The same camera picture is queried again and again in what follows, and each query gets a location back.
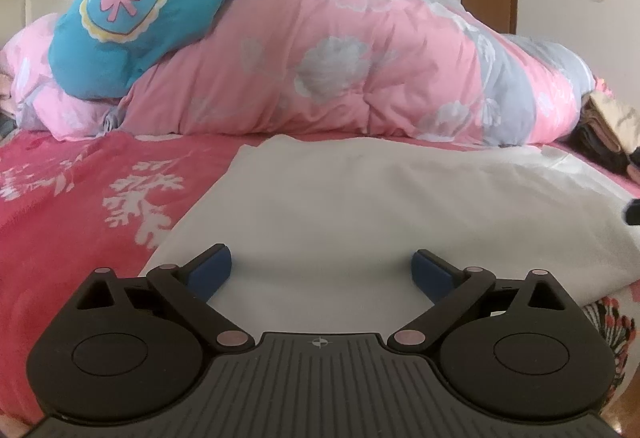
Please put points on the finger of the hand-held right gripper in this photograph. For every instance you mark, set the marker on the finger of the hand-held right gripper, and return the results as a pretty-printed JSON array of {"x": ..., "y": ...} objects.
[{"x": 632, "y": 213}]

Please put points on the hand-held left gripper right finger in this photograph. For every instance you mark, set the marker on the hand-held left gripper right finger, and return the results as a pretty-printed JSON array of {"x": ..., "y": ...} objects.
[{"x": 430, "y": 273}]

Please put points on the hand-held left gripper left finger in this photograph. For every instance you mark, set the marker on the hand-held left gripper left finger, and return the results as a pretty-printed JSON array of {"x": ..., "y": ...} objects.
[{"x": 212, "y": 270}]

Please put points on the white sweatshirt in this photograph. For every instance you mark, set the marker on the white sweatshirt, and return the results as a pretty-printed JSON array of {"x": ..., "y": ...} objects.
[{"x": 350, "y": 193}]

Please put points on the pile of folded clothes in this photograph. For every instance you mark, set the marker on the pile of folded clothes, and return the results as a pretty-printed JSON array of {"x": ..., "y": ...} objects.
[{"x": 610, "y": 123}]

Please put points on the pink fleece blanket leaf print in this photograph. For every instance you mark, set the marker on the pink fleece blanket leaf print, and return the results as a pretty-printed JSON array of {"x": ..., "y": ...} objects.
[{"x": 60, "y": 218}]

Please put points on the pink grey floral quilt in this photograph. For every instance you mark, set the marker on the pink grey floral quilt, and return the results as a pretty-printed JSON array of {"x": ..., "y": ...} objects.
[{"x": 325, "y": 68}]

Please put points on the blue plush pillow with bow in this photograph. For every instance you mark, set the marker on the blue plush pillow with bow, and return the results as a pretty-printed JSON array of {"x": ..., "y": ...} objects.
[{"x": 100, "y": 63}]

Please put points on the pale pink floral pillow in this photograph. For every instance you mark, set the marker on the pale pink floral pillow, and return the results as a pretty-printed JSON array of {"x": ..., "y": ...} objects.
[{"x": 30, "y": 48}]

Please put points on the white pink headboard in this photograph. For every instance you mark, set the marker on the white pink headboard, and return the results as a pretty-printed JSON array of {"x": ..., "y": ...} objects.
[{"x": 40, "y": 3}]

